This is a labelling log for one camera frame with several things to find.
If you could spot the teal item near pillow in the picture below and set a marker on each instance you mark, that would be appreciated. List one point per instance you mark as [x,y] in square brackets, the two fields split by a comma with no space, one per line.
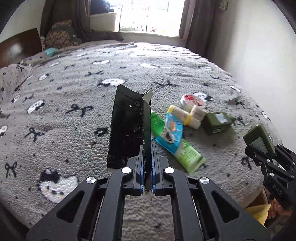
[51,51]

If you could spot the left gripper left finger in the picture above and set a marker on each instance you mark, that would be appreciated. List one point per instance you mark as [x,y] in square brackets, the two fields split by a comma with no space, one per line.
[94,209]

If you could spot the grey patterned fleece bedspread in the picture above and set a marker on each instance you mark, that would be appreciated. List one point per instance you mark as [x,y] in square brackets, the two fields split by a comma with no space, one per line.
[55,131]

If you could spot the dark brown curtain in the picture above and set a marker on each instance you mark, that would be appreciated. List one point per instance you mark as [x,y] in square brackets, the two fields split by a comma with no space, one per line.
[196,25]

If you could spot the blue snack wrapper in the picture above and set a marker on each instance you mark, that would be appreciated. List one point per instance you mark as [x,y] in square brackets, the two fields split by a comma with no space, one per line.
[171,135]

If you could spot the grey pillow with bows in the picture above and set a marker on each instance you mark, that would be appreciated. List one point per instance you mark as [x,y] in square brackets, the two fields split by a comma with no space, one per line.
[12,77]

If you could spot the brown wooden headboard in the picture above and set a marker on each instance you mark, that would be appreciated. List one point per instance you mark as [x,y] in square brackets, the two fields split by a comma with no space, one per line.
[20,46]

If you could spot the green bottle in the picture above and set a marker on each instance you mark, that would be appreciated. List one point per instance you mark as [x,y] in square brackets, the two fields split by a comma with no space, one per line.
[217,122]
[258,138]

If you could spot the white storage box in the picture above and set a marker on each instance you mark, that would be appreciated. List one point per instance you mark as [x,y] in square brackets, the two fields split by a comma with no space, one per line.
[104,22]

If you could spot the white yellow-capped bottle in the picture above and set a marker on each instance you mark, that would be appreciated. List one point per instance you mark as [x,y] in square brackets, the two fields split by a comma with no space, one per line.
[184,117]

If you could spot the yellow fluffy blanket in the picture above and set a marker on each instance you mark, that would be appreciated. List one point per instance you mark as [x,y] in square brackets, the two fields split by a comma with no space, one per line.
[259,212]

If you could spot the black cardboard box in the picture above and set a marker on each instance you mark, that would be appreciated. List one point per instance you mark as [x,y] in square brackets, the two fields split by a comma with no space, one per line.
[130,139]

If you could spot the person's right hand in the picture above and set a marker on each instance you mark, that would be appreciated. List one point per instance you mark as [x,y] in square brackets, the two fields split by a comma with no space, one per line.
[276,208]

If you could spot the small white jar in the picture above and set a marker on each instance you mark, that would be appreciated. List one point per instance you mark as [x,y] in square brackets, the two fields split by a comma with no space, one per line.
[198,113]

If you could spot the green bottle on bed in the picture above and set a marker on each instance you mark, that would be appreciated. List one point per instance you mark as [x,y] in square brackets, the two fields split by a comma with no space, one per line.
[217,122]

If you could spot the green tube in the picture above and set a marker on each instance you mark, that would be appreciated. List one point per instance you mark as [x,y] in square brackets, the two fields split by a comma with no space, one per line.
[186,155]

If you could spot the dark patterned pillow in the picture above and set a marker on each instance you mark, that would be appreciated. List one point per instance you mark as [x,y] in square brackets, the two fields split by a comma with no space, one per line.
[62,35]

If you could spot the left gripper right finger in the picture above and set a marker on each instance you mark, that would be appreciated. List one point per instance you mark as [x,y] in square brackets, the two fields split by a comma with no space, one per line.
[201,210]

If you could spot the round red white tin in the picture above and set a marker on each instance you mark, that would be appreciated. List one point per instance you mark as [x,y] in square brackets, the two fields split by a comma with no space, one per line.
[188,101]

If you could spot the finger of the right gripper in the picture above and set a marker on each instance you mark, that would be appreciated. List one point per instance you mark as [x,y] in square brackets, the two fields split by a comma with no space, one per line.
[284,156]
[261,160]

